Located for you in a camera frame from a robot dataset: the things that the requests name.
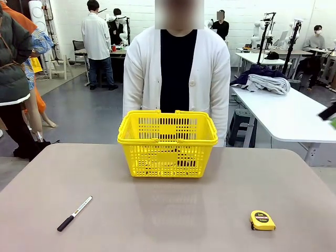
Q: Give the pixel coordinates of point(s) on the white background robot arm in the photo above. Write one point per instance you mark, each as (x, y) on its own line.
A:
(256, 34)

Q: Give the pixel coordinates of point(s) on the seated person with face mask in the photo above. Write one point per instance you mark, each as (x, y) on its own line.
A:
(315, 42)

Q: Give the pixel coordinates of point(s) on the person in black clothes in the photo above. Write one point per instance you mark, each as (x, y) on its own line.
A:
(221, 27)

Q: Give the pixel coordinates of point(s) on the yellow plastic shopping basket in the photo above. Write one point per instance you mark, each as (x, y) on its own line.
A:
(168, 139)

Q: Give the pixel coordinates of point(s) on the person in white cardigan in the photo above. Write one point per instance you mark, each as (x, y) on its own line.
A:
(141, 73)

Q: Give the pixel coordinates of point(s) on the person in white shirt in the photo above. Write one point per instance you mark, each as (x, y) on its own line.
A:
(95, 39)

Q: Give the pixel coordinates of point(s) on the large white table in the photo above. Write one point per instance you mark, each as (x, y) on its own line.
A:
(288, 115)

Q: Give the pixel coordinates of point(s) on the grey folded garment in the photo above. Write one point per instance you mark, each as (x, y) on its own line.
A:
(270, 82)

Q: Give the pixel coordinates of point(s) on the pile of clothes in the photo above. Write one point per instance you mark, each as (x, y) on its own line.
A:
(260, 69)

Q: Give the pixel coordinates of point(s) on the grey plastic stool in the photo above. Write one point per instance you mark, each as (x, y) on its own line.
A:
(241, 126)

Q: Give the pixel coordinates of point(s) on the small white table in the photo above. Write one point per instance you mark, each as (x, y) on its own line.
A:
(252, 58)

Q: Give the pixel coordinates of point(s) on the yellow tape measure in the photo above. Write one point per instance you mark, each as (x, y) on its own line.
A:
(262, 220)

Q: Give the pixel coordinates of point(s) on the white step stool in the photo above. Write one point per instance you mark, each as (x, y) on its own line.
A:
(59, 67)

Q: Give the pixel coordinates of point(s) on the white marker black cap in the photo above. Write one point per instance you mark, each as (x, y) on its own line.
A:
(74, 213)

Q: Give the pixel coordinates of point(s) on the mannequin in orange garment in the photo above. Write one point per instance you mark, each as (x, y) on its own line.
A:
(39, 105)

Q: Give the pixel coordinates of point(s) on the blue patterned garment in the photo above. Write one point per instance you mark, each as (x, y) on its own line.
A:
(42, 42)

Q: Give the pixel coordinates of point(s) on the white tall column appliance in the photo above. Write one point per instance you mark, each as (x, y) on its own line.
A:
(38, 13)

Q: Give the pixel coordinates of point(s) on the mannequin in dark green vest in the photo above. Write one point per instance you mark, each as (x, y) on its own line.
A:
(13, 57)

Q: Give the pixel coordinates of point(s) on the black camera stand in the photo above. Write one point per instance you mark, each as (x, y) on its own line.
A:
(263, 39)
(292, 44)

